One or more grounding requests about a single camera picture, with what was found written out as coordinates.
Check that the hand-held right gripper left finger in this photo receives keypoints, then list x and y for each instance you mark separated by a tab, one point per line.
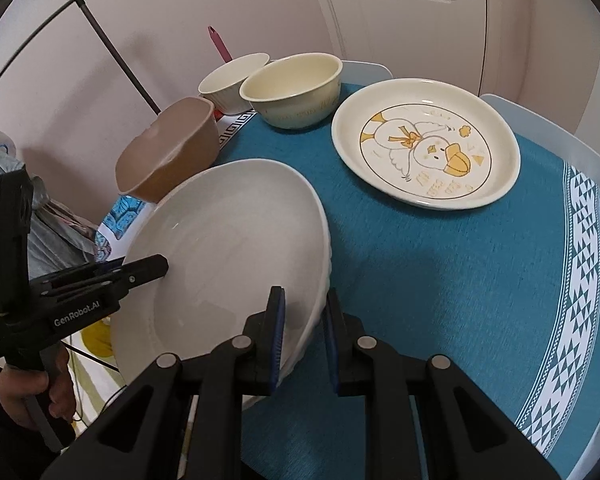
278	332

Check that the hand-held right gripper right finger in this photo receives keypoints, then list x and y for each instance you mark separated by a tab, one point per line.
331	340

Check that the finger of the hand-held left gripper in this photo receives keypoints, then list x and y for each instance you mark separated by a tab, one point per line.
109	266
145	270

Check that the large white plate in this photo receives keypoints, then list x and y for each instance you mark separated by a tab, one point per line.
230	240

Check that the brown wavy-edged bowl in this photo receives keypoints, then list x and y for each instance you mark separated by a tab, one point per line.
180	160

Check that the white ribbed bowl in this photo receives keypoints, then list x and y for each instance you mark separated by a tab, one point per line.
225	80

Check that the cream duck-print plate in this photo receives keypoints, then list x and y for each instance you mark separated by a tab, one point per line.
352	125

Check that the cream bowl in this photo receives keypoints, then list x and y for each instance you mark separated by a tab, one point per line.
300	105

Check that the person's left hand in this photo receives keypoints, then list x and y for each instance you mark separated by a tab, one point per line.
55	390

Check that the yellow leaf-print mat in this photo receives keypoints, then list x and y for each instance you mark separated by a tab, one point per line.
97	340

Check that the blue floral cloth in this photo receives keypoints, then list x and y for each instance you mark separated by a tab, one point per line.
122	215

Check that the teal tablecloth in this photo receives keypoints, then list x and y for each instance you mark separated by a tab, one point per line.
430	285

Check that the white key-pattern cloth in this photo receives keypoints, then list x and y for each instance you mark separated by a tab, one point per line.
235	127

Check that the black metal stand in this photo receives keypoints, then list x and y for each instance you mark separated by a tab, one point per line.
115	57

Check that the pink plastic tool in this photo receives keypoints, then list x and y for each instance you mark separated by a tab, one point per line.
220	45

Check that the white door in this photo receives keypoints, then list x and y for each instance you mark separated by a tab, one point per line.
405	20

